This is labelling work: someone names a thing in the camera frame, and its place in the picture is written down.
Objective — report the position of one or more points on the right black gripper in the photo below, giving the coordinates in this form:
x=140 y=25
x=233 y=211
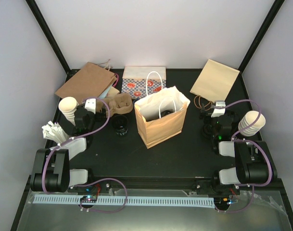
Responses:
x=202 y=112

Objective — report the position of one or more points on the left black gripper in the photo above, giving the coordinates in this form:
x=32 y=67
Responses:
x=99 y=118

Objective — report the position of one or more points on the orange paper bag white handles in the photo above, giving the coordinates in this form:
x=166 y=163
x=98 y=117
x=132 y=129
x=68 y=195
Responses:
x=154 y=129

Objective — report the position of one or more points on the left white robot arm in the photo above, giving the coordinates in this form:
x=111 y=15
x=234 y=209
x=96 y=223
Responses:
x=51 y=170

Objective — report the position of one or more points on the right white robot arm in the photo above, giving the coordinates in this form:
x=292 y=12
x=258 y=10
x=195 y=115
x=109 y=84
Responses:
x=229 y=136

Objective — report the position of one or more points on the black coffee cup open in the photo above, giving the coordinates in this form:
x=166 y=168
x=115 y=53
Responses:
x=120 y=125

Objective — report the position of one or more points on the left stack paper cups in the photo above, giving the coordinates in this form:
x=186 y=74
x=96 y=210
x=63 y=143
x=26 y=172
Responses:
x=68 y=107

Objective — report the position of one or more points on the stack paper cups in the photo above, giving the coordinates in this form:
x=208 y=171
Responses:
x=250 y=125
x=68 y=107

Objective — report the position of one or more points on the pink white paper bag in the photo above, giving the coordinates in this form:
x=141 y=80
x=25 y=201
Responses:
x=111 y=90

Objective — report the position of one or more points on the brown kraft paper bag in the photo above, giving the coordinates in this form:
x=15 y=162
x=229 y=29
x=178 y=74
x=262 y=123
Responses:
x=90 y=81

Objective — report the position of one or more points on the right stack paper cups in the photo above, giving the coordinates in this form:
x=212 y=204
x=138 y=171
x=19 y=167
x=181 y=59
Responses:
x=250 y=125

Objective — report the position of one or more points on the white wrapped straws bundle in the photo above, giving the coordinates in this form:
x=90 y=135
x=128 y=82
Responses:
x=53 y=131

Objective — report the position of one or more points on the blue checkered paper bag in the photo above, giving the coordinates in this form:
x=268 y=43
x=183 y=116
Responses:
x=140 y=81

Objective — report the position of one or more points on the right base circuit board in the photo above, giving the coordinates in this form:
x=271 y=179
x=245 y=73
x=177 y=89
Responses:
x=226 y=201

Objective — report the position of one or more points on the base circuit board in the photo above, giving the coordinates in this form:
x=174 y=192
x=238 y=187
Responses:
x=226 y=201
x=88 y=199

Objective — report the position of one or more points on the left base circuit board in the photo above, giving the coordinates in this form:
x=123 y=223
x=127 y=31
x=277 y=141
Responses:
x=88 y=199

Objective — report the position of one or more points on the tan paper bag brown handles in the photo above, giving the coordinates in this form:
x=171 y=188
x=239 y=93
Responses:
x=214 y=81

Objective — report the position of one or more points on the light blue cable duct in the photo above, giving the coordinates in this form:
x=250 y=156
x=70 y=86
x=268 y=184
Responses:
x=58 y=199

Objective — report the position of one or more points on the left black frame post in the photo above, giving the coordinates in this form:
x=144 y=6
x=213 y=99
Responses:
x=48 y=34

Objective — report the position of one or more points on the black frame post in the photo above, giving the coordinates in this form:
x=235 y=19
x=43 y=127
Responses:
x=48 y=34
x=273 y=11

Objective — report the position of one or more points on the right black frame post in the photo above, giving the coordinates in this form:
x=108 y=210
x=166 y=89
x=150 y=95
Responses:
x=273 y=11

